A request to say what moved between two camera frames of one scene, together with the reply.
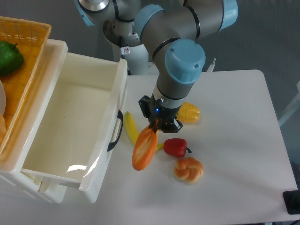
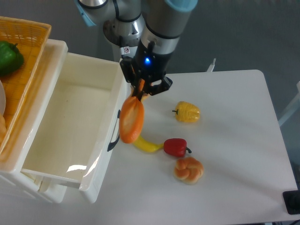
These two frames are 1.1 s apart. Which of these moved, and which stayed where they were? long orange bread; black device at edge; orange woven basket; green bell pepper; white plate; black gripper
Moved: long orange bread; black gripper
Stayed: green bell pepper; orange woven basket; white plate; black device at edge
